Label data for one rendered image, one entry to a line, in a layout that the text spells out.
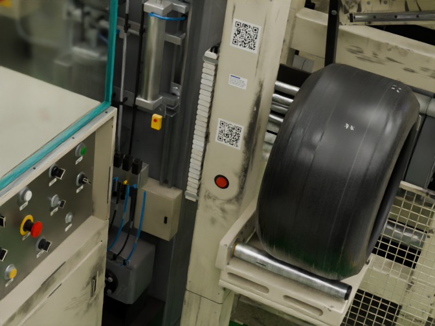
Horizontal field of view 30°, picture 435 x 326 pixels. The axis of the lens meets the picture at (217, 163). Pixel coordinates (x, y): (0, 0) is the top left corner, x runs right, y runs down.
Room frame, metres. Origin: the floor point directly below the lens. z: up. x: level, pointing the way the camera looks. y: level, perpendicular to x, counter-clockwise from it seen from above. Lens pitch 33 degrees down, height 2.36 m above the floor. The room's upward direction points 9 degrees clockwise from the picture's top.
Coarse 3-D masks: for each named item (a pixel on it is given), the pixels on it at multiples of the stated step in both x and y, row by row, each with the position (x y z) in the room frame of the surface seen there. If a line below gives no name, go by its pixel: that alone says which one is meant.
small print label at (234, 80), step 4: (232, 76) 1.88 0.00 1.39; (236, 76) 1.87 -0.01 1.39; (232, 80) 1.88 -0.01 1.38; (236, 80) 1.87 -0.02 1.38; (240, 80) 1.87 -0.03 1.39; (244, 80) 1.87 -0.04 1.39; (232, 84) 1.88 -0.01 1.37; (236, 84) 1.87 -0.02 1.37; (240, 84) 1.87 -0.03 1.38; (244, 84) 1.87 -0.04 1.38; (244, 88) 1.87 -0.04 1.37
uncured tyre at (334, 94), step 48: (336, 96) 1.78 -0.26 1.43; (384, 96) 1.79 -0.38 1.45; (288, 144) 1.68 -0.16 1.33; (336, 144) 1.66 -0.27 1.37; (384, 144) 1.67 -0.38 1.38; (288, 192) 1.62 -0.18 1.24; (336, 192) 1.59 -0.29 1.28; (384, 192) 1.64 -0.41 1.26; (288, 240) 1.61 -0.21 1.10; (336, 240) 1.56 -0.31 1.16
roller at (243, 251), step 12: (240, 252) 1.76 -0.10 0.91; (252, 252) 1.76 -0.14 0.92; (264, 252) 1.76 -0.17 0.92; (264, 264) 1.74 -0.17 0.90; (276, 264) 1.73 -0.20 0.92; (288, 264) 1.73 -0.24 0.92; (288, 276) 1.71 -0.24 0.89; (300, 276) 1.70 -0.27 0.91; (312, 276) 1.70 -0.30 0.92; (324, 288) 1.67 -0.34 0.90; (336, 288) 1.67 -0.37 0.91; (348, 288) 1.67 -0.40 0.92
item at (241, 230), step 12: (252, 204) 1.94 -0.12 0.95; (240, 216) 1.88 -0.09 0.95; (252, 216) 1.91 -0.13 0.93; (240, 228) 1.82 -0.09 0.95; (252, 228) 1.93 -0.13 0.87; (228, 240) 1.76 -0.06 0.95; (240, 240) 1.83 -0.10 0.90; (228, 252) 1.74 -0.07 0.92; (216, 264) 1.74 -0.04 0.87; (228, 264) 1.75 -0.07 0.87
